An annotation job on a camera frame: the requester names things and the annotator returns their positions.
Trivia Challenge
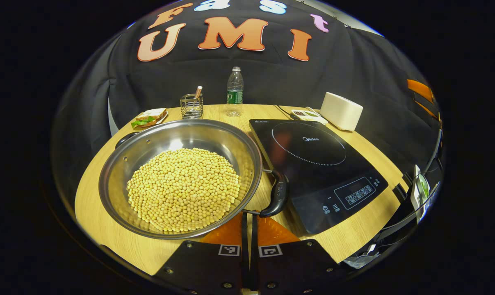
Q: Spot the clear plastic water bottle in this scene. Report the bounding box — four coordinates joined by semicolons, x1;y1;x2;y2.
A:
226;66;244;118

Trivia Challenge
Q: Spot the pile of yellow soybeans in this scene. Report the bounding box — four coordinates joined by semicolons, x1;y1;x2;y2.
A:
126;147;241;234

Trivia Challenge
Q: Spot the white divided dish of beans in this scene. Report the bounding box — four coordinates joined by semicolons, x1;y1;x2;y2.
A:
292;109;328;125

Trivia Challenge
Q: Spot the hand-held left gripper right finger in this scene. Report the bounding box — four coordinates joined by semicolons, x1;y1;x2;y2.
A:
251;213;347;294

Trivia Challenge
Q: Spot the black backdrop cloth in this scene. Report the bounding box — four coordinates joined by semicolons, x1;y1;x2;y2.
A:
50;0;445;193

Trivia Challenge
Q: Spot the black induction cooktop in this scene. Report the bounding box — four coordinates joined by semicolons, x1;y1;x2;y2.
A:
249;119;390;235

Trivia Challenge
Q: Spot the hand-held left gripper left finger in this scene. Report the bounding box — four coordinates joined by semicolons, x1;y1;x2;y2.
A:
151;211;248;294

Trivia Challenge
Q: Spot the stainless steel pot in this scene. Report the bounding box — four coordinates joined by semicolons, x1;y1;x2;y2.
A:
98;119;290;241

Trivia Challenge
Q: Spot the white box with green print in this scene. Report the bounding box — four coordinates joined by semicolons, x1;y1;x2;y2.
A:
411;165;431;214

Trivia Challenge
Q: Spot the sandwich with lettuce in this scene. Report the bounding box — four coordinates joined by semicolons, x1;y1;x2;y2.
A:
131;109;167;127

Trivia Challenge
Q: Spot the small white plate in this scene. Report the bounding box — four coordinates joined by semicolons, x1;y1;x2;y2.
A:
133;108;169;128

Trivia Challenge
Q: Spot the wire mesh utensil holder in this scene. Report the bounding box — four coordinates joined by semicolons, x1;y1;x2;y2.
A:
180;93;204;120

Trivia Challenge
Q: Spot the black power cable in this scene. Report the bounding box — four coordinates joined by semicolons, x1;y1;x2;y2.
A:
274;104;298;120

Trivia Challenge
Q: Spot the white toaster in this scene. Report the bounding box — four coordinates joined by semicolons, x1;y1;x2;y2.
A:
320;92;364;132

